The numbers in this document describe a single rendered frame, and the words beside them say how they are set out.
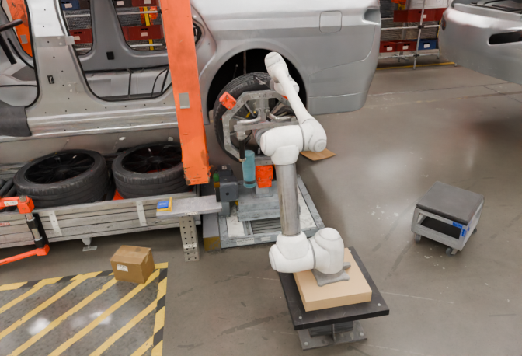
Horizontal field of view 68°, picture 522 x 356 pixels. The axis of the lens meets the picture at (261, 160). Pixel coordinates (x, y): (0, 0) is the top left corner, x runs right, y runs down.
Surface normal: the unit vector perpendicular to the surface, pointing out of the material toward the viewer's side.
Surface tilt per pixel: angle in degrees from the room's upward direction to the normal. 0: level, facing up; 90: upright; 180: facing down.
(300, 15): 90
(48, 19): 80
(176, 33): 90
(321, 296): 1
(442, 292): 0
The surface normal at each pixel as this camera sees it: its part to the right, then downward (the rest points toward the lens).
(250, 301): -0.04, -0.88
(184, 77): 0.15, 0.46
